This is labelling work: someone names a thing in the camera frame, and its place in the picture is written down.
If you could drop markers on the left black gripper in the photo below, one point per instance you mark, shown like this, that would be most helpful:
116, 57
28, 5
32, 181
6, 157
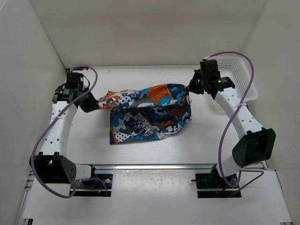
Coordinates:
92, 106

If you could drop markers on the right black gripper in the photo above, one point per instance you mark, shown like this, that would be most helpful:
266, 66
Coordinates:
191, 87

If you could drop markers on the colourful patterned shorts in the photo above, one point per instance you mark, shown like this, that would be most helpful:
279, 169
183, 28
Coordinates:
150, 114

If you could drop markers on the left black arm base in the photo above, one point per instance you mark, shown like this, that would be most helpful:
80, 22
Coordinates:
99, 186

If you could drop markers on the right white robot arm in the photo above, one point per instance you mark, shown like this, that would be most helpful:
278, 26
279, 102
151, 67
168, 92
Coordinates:
255, 141

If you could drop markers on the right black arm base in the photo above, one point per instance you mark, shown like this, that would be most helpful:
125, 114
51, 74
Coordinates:
211, 186

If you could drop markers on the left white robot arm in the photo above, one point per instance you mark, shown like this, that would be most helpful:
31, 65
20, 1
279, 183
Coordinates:
51, 162

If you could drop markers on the white perforated plastic basket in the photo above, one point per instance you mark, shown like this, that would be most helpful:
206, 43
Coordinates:
235, 68

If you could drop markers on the black corner bracket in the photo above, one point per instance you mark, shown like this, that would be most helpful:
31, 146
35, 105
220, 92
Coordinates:
80, 68

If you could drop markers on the aluminium front rail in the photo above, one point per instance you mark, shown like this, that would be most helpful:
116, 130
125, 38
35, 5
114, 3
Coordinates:
155, 167

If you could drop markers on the aluminium rail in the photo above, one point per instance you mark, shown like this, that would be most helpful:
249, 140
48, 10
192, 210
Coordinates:
155, 167
29, 181
264, 164

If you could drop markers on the aluminium left rail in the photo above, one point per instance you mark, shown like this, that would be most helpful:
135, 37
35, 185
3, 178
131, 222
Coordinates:
29, 181

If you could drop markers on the aluminium right rail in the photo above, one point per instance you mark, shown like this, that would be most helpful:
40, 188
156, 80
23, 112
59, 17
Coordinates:
264, 164

